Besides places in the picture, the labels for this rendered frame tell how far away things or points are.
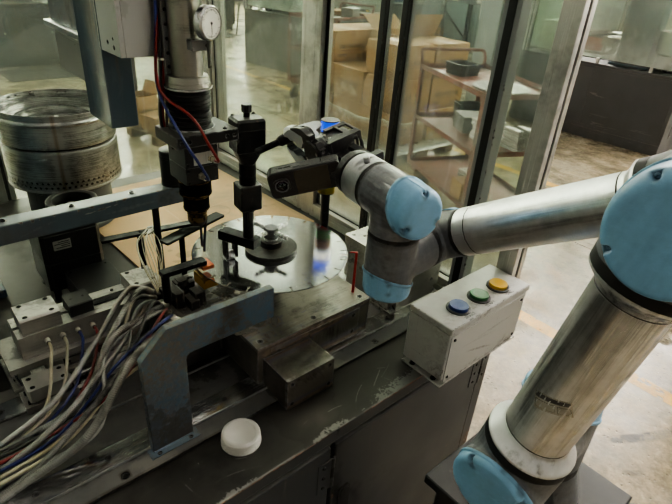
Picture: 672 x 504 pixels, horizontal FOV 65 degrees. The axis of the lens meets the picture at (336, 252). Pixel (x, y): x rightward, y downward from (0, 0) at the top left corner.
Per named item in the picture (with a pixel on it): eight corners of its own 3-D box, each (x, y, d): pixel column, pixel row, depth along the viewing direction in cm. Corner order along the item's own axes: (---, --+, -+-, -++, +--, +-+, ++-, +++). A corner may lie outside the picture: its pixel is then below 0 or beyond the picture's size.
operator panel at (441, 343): (477, 314, 133) (489, 263, 125) (515, 337, 126) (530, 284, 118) (400, 359, 116) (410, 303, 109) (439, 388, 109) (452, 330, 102)
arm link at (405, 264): (434, 287, 84) (446, 225, 78) (388, 314, 77) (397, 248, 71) (395, 266, 88) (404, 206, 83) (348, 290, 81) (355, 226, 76)
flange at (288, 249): (234, 254, 111) (234, 243, 110) (260, 232, 120) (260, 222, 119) (282, 267, 108) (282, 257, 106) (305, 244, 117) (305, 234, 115)
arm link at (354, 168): (357, 217, 78) (349, 169, 73) (341, 205, 82) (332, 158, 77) (398, 197, 81) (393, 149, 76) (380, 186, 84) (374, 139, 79)
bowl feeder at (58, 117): (108, 192, 181) (91, 83, 163) (146, 226, 161) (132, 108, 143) (6, 213, 163) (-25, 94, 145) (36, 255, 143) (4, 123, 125)
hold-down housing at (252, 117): (256, 202, 105) (255, 99, 95) (266, 212, 101) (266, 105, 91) (229, 207, 102) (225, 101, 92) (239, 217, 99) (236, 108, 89)
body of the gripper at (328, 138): (347, 158, 93) (388, 183, 85) (305, 177, 90) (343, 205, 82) (340, 117, 88) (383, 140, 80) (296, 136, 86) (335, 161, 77)
